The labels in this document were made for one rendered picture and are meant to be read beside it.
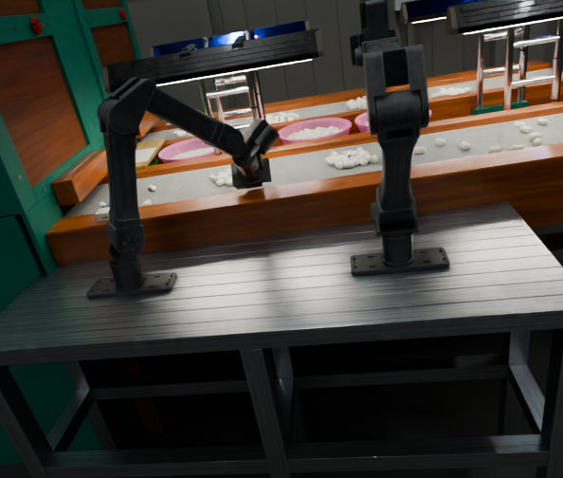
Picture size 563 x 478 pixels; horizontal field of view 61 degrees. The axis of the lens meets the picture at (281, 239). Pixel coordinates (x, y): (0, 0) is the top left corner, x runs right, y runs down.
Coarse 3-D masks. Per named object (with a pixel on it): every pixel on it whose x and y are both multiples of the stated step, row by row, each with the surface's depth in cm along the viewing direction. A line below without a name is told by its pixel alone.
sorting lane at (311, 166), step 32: (480, 128) 152; (512, 128) 147; (544, 128) 143; (288, 160) 154; (320, 160) 149; (416, 160) 136; (96, 192) 156; (160, 192) 146; (192, 192) 142; (224, 192) 138
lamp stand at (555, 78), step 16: (512, 32) 147; (560, 32) 147; (512, 48) 149; (560, 48) 149; (512, 64) 151; (560, 64) 152; (512, 80) 154; (528, 80) 154; (544, 80) 154; (560, 80) 154
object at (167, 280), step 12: (132, 264) 106; (120, 276) 106; (132, 276) 107; (144, 276) 111; (156, 276) 112; (168, 276) 111; (96, 288) 111; (108, 288) 110; (120, 288) 108; (132, 288) 108; (144, 288) 108; (156, 288) 107; (168, 288) 107
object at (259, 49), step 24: (216, 48) 134; (240, 48) 133; (264, 48) 133; (288, 48) 132; (312, 48) 132; (120, 72) 135; (144, 72) 135; (168, 72) 134; (192, 72) 134; (216, 72) 134
